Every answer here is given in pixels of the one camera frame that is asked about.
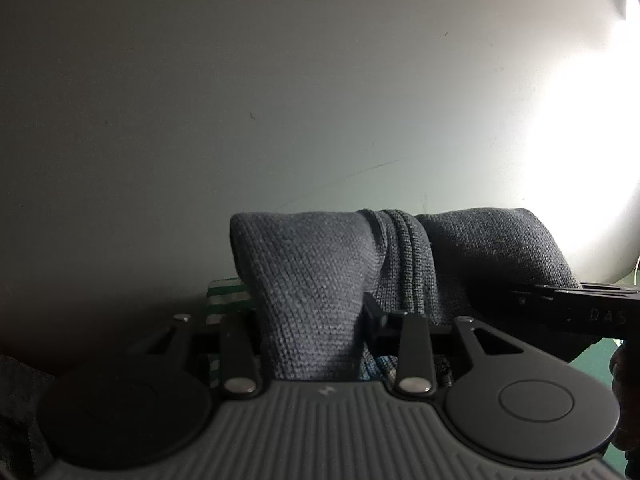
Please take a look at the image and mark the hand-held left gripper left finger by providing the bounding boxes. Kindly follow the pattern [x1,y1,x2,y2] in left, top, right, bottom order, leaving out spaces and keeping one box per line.
[134,310,263,402]

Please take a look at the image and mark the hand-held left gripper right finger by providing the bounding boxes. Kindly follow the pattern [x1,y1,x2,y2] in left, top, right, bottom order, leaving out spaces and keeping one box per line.
[362,292,532,401]

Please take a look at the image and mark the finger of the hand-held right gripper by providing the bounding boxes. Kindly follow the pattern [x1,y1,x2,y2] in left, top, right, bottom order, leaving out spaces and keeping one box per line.
[510,282,587,335]

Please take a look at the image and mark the grey blue-striped knit sweater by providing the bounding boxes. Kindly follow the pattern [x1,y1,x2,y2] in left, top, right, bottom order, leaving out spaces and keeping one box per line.
[229,207,599,384]

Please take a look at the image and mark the stack of folded clothes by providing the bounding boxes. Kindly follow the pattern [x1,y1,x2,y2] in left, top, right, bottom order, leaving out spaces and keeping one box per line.
[206,280,252,387]

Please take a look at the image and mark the person's right hand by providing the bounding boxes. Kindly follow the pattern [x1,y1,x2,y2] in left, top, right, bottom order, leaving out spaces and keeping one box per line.
[607,339,640,462]

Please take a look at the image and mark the green table cloth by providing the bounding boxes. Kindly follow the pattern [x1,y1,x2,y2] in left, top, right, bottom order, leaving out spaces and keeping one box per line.
[567,335,632,480]

